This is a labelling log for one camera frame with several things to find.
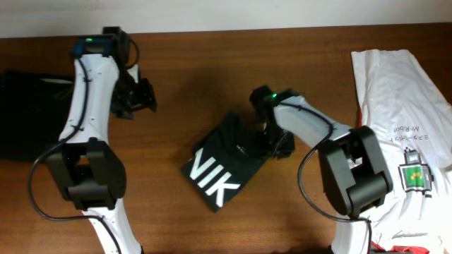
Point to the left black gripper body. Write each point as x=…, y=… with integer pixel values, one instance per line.
x=131, y=97

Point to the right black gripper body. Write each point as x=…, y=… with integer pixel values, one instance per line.
x=275, y=140

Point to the dark green t-shirt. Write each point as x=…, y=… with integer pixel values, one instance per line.
x=225, y=160

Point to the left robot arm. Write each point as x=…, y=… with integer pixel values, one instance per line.
x=83, y=165

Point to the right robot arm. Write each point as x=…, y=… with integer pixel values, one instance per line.
x=354, y=172

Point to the folded black garment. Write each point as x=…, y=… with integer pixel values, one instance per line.
x=34, y=110

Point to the white t-shirt pile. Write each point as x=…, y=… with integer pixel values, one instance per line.
x=412, y=122

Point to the red object at edge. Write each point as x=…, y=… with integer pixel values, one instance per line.
x=401, y=250

